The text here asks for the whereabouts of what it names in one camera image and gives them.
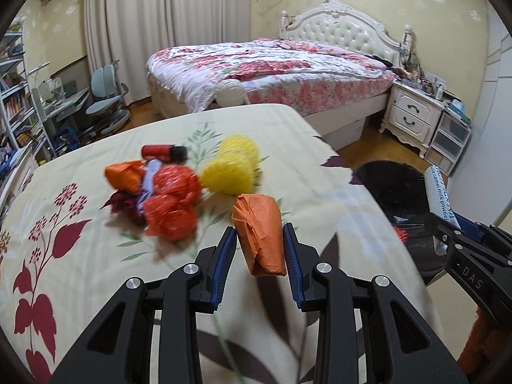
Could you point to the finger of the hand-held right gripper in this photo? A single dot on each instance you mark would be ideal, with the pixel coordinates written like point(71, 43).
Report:
point(444, 232)
point(472, 224)

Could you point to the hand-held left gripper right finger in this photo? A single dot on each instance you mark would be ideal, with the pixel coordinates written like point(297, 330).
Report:
point(294, 266)

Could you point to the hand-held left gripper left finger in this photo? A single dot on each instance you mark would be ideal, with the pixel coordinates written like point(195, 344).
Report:
point(222, 266)

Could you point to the white foil pouch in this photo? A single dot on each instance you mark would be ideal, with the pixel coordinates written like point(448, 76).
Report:
point(438, 192)

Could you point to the large orange paper wad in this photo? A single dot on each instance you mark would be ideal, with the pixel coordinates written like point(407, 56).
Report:
point(260, 236)

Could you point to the shiny orange-red wrapper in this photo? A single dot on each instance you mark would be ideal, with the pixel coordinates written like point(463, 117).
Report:
point(170, 218)
point(178, 184)

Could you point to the black trash bin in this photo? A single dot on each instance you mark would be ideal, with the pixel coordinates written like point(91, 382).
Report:
point(380, 192)

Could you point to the yellow foam fruit net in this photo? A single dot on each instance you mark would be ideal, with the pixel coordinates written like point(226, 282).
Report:
point(228, 174)
point(240, 146)

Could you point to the dark red cloth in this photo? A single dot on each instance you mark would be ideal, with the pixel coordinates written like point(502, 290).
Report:
point(124, 208)

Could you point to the red drink can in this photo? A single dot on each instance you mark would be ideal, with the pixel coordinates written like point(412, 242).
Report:
point(158, 152)

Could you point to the small orange paper wad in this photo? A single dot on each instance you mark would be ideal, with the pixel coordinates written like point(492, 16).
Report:
point(126, 176)

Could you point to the clear plastic drawer unit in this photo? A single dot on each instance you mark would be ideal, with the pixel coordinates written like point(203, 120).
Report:
point(450, 140)

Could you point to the white sliding wardrobe door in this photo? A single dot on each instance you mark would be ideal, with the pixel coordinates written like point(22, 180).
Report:
point(488, 128)

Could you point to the floral tablecloth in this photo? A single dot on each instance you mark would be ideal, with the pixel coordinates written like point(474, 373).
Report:
point(120, 288)

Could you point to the light blue box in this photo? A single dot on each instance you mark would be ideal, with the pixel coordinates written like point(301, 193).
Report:
point(457, 108)

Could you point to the white nightstand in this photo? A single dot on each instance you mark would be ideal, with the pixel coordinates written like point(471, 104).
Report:
point(412, 114)

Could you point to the white storage box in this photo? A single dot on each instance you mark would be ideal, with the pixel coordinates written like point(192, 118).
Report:
point(344, 134)

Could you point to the nightstand clutter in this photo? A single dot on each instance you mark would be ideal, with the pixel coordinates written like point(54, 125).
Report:
point(426, 82)

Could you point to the dark clothes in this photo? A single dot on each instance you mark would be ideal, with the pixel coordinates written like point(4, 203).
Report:
point(386, 62)

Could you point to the pink floral duvet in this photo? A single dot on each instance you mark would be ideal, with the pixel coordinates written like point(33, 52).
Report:
point(280, 68)

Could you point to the blue plastic crate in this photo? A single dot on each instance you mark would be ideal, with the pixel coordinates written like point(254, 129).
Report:
point(64, 140)

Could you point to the grey-blue desk chair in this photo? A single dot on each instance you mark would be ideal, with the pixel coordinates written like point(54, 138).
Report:
point(106, 96)

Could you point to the white tufted bed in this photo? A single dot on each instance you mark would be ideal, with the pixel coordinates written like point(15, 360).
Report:
point(344, 28)

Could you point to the white study desk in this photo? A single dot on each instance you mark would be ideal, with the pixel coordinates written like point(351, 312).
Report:
point(60, 104)

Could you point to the beige curtain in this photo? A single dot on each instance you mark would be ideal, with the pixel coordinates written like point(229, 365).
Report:
point(128, 36)
point(208, 8)

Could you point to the white bookshelf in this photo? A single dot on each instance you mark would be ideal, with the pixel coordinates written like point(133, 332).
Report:
point(16, 100)

